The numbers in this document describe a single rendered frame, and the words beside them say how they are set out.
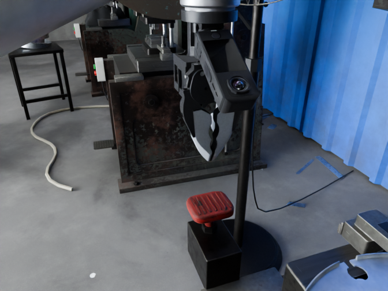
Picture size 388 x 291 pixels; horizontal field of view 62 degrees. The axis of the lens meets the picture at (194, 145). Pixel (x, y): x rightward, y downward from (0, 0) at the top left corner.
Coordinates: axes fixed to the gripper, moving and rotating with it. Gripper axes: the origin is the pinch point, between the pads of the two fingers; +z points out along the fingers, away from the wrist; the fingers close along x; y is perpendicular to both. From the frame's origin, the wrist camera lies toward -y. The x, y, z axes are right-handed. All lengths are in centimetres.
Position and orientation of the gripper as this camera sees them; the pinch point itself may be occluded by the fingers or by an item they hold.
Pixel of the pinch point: (212, 155)
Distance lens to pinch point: 48.2
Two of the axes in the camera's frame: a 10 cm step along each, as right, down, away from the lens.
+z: 0.0, 8.8, 4.7
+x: -9.4, 1.6, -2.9
